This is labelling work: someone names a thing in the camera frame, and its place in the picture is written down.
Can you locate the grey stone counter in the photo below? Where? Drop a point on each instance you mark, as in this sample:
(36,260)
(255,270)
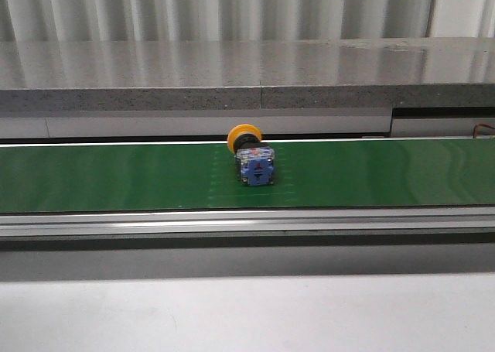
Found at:
(247,76)

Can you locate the yellow push button switch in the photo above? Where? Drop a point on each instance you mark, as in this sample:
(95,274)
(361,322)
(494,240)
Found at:
(254,159)

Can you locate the green conveyor belt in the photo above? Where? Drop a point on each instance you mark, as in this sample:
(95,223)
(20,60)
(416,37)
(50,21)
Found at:
(366,173)

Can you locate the white pleated curtain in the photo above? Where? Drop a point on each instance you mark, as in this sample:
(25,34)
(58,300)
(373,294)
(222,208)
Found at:
(212,20)

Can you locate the aluminium conveyor frame rail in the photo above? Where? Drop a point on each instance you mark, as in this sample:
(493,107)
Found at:
(246,221)

